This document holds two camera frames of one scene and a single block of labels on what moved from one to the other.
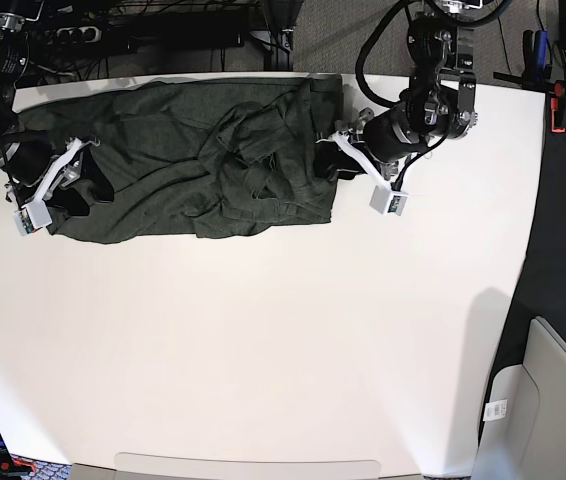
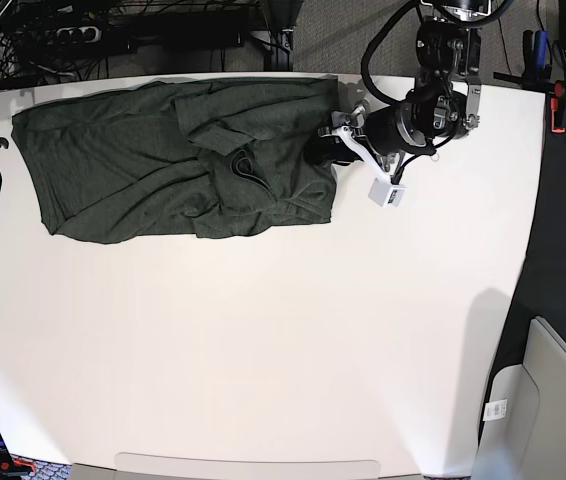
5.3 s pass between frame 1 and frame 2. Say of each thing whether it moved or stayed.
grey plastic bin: stayed
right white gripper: moved
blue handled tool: stayed
